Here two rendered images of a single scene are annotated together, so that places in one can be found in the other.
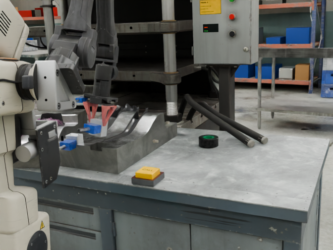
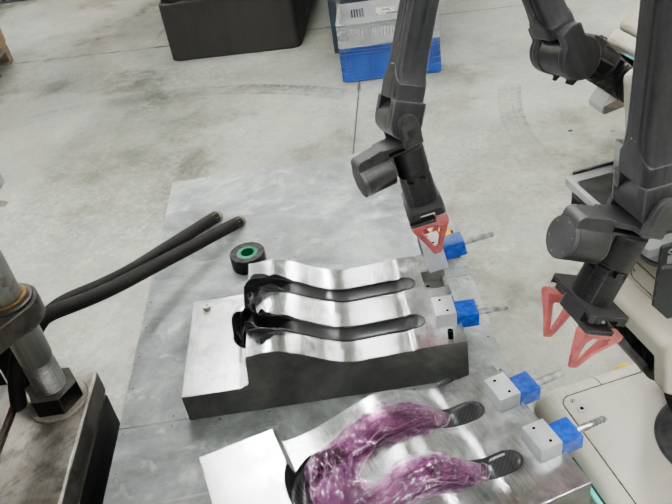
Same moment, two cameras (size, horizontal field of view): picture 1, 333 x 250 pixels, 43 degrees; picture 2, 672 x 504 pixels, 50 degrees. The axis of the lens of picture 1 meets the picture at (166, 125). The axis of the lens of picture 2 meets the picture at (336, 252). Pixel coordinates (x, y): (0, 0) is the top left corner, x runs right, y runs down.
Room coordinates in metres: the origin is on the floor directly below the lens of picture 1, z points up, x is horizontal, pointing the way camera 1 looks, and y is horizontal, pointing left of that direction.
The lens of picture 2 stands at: (2.00, 1.13, 1.75)
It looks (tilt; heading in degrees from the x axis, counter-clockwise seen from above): 36 degrees down; 246
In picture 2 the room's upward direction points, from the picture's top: 10 degrees counter-clockwise
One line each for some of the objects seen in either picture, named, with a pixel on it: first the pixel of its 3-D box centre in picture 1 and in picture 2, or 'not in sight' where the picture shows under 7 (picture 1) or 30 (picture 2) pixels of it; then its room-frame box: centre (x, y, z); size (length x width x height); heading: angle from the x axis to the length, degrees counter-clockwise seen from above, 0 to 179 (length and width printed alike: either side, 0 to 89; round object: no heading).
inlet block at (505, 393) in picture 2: not in sight; (527, 386); (1.43, 0.52, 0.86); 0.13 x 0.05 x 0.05; 171
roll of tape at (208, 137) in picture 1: (208, 141); (248, 258); (1.63, -0.17, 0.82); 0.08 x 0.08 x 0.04
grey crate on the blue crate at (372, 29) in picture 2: not in sight; (387, 21); (-0.27, -2.57, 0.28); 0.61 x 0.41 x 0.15; 146
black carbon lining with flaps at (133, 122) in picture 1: (117, 122); (323, 304); (1.62, 0.20, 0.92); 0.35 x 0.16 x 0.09; 154
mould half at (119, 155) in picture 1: (122, 133); (319, 322); (1.63, 0.18, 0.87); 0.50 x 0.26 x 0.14; 154
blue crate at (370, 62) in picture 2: not in sight; (389, 48); (-0.27, -2.57, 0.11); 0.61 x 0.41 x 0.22; 146
